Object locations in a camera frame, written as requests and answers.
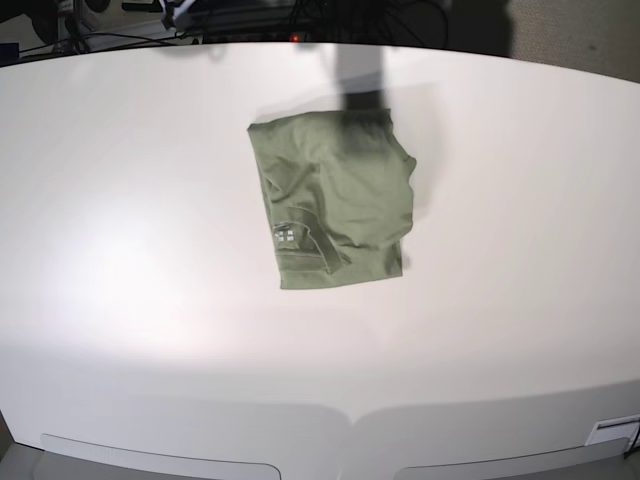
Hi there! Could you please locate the green T-shirt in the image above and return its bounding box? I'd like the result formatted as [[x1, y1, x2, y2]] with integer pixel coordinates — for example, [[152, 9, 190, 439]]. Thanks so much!
[[248, 109, 416, 290]]

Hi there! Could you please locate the black power strip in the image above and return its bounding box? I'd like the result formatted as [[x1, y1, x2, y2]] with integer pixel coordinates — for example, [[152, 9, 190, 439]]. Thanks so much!
[[201, 30, 305, 44]]

